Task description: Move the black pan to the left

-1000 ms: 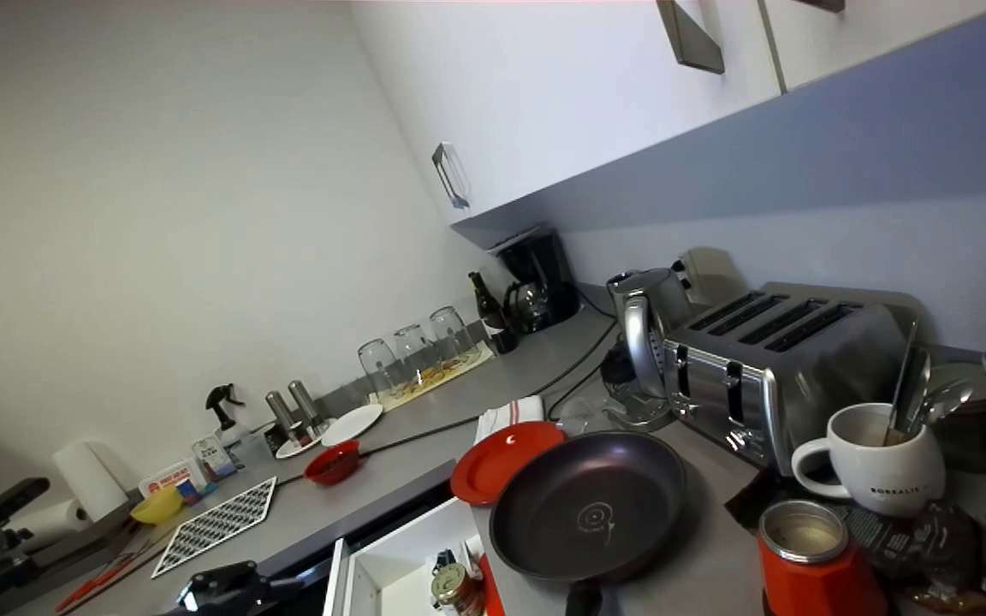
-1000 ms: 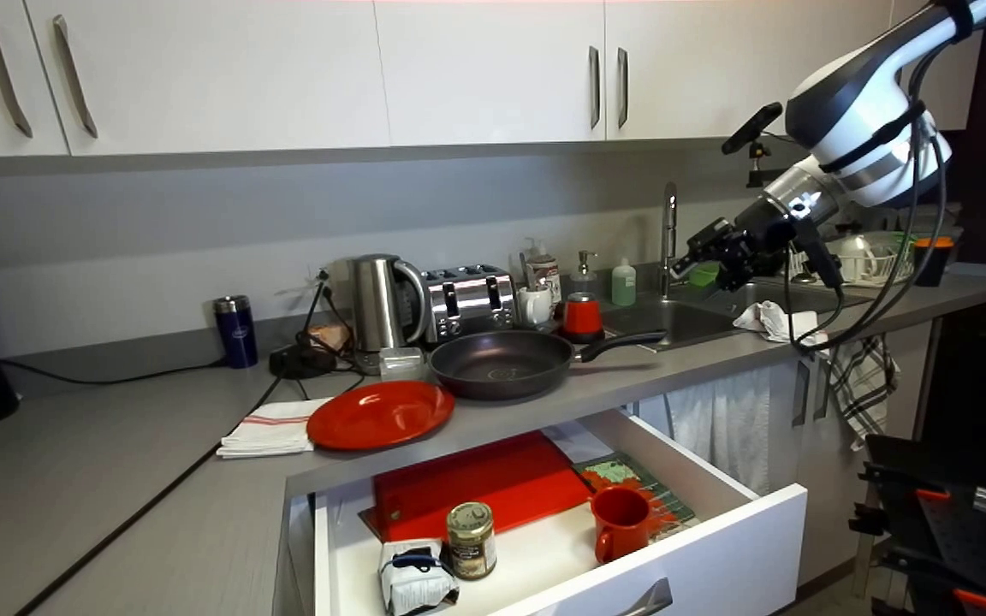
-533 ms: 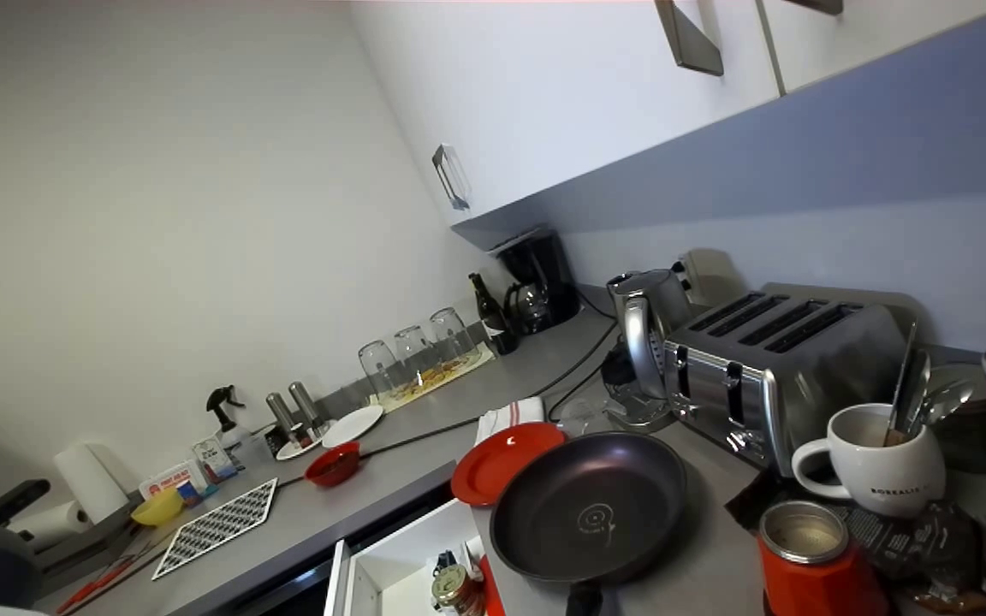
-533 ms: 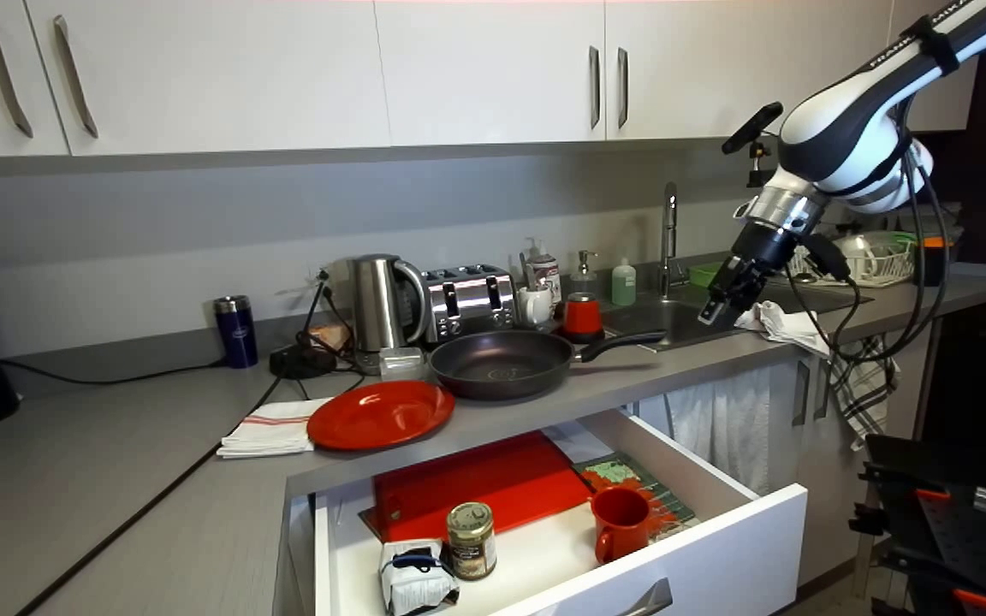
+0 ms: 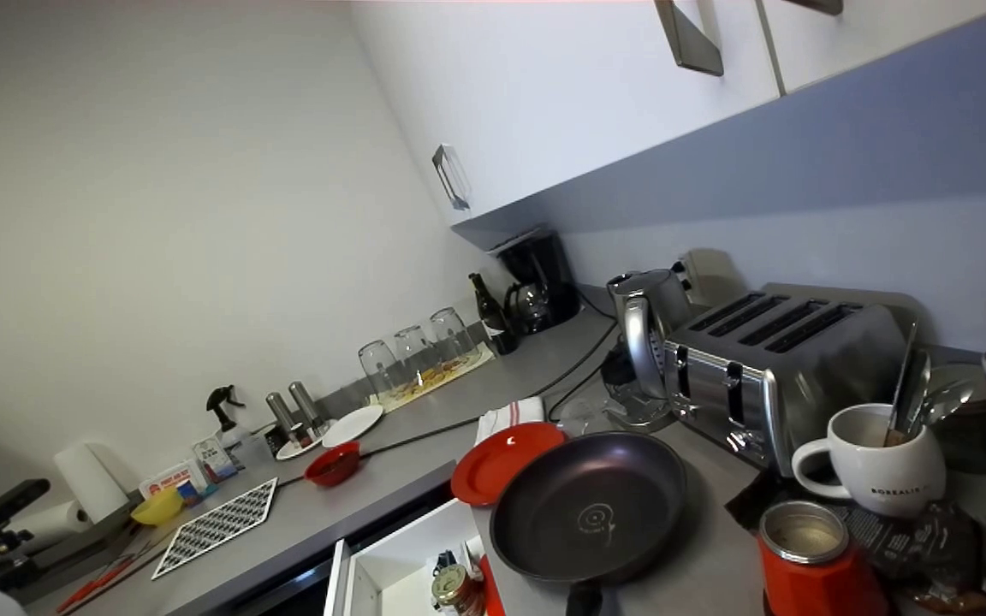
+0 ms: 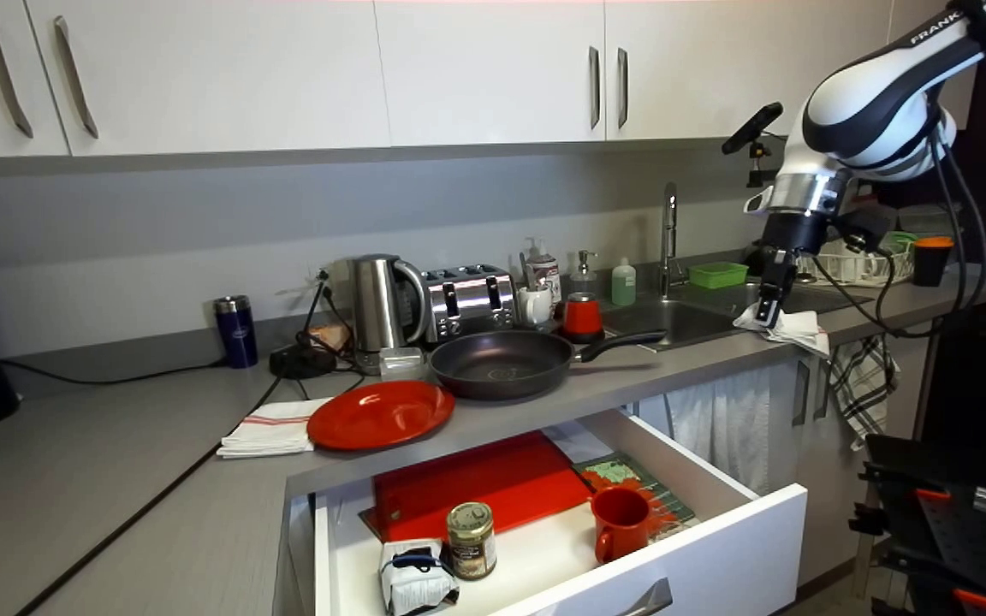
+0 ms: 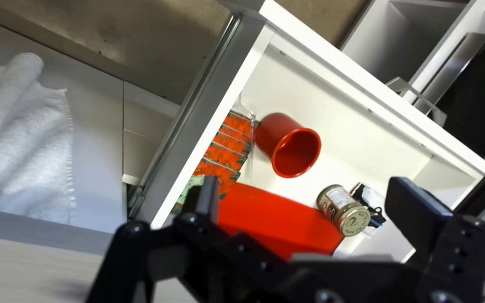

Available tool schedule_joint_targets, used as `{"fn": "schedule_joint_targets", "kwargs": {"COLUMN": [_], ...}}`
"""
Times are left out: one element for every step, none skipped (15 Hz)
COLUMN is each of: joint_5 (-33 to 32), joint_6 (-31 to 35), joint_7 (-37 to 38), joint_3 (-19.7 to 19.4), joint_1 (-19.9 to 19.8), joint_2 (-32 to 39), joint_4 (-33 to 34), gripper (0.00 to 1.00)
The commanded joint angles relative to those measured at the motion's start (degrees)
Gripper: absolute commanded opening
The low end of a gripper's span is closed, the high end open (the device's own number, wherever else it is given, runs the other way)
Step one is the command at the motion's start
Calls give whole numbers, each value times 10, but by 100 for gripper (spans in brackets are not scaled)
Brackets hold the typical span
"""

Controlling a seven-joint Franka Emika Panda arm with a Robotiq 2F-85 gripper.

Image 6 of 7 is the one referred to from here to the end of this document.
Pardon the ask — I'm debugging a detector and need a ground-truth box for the black coffee machine cable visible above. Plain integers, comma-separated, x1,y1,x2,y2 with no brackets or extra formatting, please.
0,354,228,392

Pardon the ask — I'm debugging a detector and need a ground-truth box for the patterned ceramic jar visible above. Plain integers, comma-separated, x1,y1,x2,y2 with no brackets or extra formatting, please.
520,240,565,295

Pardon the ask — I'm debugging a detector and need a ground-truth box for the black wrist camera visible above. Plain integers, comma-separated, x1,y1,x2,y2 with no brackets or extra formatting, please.
840,200,896,251

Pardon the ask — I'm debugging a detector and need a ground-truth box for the green sponge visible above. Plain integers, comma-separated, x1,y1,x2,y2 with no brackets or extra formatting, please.
688,259,751,290

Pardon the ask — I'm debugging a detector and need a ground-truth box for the white ceramic mug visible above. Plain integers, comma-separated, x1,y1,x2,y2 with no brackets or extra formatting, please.
513,283,557,337

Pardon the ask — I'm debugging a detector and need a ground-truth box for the blue travel mug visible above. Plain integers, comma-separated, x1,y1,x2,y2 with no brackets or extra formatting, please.
212,290,260,369

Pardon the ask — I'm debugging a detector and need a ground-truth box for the steel electric kettle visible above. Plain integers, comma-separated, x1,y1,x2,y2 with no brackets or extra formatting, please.
349,251,435,378

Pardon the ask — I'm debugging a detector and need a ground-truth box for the steel sink faucet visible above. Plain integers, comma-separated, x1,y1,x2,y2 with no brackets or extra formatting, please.
653,180,683,312

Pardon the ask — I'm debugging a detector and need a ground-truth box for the black stand with orange clamps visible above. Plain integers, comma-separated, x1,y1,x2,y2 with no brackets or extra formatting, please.
849,431,986,616

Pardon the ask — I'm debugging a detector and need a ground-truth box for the clear pump dispenser bottle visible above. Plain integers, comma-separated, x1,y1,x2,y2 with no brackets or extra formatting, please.
565,251,598,303

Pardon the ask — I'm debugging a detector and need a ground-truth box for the hanging cable bundle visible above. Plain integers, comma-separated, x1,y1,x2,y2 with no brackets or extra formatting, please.
829,337,899,441

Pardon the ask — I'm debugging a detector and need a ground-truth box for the glass jar with gold lid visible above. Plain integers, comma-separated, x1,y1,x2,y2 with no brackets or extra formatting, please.
440,500,500,581

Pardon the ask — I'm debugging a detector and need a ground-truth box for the green soap bottle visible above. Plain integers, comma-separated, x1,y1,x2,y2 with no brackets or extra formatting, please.
608,254,639,312

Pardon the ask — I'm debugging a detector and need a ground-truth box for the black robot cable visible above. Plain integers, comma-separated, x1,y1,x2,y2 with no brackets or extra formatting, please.
813,133,986,344

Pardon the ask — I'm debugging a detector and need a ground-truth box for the black cup with orange rim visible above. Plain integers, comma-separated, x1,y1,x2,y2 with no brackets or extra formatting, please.
909,233,958,287

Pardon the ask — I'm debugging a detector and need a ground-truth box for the red plate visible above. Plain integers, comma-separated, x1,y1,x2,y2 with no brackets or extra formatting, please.
306,378,457,454

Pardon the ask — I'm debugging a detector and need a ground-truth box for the long black counter cable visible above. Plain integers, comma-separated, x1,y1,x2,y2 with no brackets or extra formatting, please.
18,373,290,616

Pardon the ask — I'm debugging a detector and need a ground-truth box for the green patterned mat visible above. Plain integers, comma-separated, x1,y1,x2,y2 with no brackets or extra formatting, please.
575,452,699,540

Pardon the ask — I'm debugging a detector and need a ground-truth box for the steel sink basin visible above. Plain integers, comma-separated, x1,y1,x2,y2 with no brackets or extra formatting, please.
605,276,865,345

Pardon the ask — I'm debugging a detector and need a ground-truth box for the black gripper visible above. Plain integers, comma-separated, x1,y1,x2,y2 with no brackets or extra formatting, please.
747,204,829,331

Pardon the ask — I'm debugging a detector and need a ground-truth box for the black camera on stand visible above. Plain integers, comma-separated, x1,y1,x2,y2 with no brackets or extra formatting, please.
719,98,786,192

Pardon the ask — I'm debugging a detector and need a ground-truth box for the black power adapter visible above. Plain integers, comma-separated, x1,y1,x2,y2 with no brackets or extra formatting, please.
266,340,343,385

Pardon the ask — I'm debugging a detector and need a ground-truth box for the red mug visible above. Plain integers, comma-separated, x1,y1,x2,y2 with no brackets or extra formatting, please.
590,487,657,566

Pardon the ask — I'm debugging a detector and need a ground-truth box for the black frying pan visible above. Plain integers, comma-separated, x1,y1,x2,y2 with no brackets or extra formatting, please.
427,327,674,403

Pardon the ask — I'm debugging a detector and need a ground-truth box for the white crumpled cloth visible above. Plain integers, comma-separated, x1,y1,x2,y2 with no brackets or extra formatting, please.
732,304,834,360

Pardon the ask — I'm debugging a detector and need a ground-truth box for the steel base cabinet handle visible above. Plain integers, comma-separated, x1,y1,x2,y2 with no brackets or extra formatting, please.
795,354,813,427

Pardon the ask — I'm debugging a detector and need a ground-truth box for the steel four-slot toaster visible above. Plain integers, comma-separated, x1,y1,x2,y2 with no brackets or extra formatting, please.
420,265,520,344

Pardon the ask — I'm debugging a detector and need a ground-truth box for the white open drawer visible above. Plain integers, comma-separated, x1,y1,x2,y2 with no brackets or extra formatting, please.
282,406,812,616

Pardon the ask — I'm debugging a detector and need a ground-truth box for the steel drawer handle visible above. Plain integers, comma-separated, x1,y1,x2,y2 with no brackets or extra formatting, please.
617,575,674,616

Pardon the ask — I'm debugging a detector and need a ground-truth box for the white hanging curtain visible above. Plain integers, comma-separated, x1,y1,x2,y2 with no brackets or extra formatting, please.
626,364,799,495

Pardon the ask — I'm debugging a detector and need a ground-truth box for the white towel with red stripe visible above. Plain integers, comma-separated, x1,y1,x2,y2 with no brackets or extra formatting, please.
217,394,331,463

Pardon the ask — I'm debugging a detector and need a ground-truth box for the white wrapped packet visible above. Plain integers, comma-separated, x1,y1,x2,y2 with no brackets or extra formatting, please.
375,539,463,616

